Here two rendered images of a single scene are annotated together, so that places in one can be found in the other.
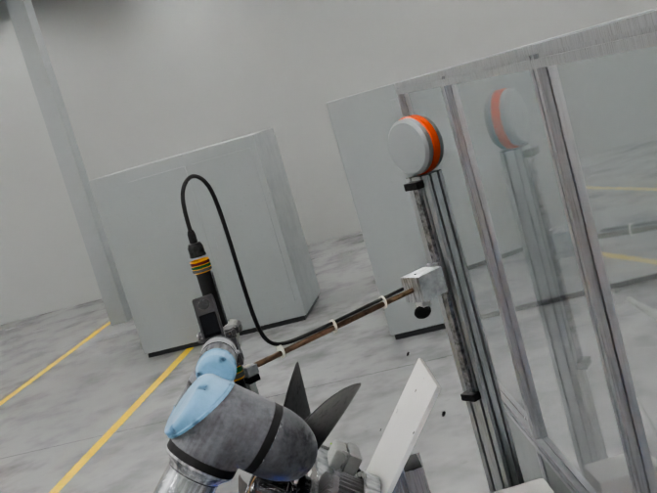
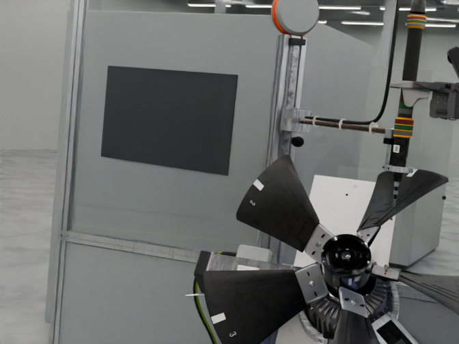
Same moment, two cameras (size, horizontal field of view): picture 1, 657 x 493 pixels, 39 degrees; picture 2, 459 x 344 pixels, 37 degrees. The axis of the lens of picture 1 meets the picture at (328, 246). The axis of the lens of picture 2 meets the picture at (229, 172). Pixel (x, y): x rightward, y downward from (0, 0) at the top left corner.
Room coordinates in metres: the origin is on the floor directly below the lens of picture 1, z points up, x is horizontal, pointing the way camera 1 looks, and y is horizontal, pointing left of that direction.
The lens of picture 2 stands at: (1.95, 1.95, 1.54)
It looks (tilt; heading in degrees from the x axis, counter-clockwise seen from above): 5 degrees down; 287
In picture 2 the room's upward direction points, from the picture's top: 6 degrees clockwise
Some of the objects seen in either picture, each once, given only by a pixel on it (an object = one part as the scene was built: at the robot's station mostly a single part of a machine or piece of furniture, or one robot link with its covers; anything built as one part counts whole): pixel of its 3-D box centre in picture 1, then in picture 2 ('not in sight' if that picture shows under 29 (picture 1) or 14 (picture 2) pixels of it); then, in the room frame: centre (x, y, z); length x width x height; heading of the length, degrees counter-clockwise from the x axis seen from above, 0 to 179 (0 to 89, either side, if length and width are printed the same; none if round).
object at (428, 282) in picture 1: (425, 284); (295, 120); (2.42, -0.22, 1.52); 0.10 x 0.07 x 0.08; 126
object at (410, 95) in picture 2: not in sight; (409, 93); (2.04, 0.31, 1.62); 0.09 x 0.03 x 0.06; 12
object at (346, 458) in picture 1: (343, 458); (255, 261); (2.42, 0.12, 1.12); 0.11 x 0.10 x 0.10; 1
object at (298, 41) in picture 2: (443, 292); (287, 132); (2.45, -0.26, 1.48); 0.05 x 0.03 x 0.62; 36
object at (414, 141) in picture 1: (415, 145); (295, 11); (2.47, -0.30, 1.88); 0.17 x 0.15 x 0.16; 1
